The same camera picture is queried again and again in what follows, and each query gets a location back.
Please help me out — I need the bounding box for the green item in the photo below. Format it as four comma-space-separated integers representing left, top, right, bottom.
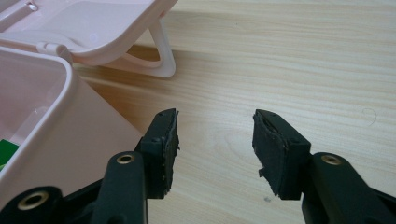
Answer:
0, 138, 21, 172

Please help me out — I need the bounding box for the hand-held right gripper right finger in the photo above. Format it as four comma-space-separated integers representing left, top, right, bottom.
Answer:
252, 108, 396, 224

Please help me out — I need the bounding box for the pink plastic storage box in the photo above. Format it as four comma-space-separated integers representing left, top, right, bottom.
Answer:
0, 0, 179, 210

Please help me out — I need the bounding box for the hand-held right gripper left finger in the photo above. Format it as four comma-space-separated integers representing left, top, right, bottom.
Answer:
91, 107, 180, 224

